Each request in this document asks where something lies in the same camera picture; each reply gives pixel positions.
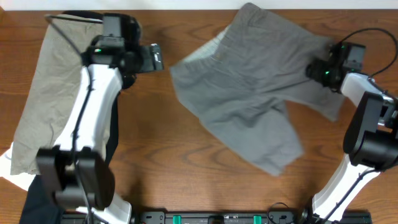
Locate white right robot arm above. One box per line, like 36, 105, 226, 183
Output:
297, 42, 397, 223

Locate grey shorts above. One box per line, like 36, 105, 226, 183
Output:
170, 3, 344, 176

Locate black garment under stack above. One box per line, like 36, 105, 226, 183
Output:
19, 10, 137, 224

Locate khaki folded shorts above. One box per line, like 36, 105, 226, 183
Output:
10, 14, 109, 175

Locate white garment under stack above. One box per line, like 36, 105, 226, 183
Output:
0, 142, 37, 191

